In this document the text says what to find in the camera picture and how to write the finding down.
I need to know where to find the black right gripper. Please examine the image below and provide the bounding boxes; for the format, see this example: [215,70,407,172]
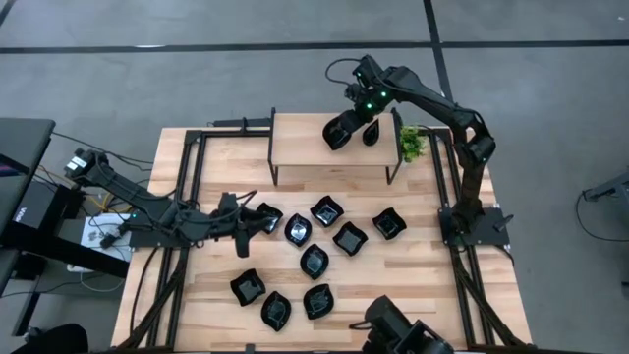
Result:
[336,81,394,135]

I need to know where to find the black angular bowl plate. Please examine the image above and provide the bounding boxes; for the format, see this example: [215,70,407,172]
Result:
[309,194,345,229]

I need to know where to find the grey metal stand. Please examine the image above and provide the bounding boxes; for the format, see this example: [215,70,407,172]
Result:
[582,169,629,204]

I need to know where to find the black bulky camera device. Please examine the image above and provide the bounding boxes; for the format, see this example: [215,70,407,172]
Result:
[349,294,456,354]

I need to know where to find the black thin table leg frame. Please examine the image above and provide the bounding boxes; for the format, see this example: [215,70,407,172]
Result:
[266,106,278,171]

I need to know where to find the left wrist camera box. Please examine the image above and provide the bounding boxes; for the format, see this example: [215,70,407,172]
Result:
[218,192,240,213]

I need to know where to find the black computer tower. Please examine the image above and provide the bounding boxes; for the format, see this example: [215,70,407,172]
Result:
[210,116,274,131]

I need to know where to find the light wooden table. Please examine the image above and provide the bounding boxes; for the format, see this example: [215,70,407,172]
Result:
[269,112,400,168]

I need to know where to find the black table frame rail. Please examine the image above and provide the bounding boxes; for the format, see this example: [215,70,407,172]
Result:
[427,128,531,351]

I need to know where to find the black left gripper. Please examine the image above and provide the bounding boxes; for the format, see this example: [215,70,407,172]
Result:
[209,192,277,260]

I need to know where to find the person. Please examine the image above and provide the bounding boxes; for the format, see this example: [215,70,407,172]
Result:
[12,323,90,354]

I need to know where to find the white printed paper sheet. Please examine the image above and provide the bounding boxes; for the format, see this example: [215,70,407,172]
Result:
[80,212,135,263]

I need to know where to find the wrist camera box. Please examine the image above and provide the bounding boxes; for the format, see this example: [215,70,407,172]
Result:
[218,192,240,213]
[352,54,383,83]

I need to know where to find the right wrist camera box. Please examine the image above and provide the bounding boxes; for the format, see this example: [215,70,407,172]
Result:
[352,54,383,83]

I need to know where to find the black square angular plate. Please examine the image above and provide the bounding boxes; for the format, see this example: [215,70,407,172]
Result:
[229,267,267,308]

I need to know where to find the black square dish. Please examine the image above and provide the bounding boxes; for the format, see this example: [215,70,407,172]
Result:
[331,220,370,258]

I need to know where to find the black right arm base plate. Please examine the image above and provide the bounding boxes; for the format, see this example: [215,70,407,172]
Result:
[437,206,512,247]

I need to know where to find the black aluminium frame rails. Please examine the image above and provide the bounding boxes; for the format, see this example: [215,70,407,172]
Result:
[117,128,207,351]

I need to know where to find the large black angular plate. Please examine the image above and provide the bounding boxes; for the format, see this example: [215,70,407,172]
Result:
[256,202,285,235]

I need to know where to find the black computer box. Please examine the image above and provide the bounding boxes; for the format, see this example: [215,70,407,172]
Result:
[12,179,73,236]

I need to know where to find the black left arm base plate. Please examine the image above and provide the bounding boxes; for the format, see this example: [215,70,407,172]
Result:
[128,210,200,249]

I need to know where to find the black floor cable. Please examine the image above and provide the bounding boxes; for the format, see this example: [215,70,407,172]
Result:
[575,189,629,244]

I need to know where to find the black desk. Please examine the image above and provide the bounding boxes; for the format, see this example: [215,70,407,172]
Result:
[0,117,132,296]

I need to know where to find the green plant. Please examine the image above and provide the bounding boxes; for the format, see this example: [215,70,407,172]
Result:
[399,125,428,164]

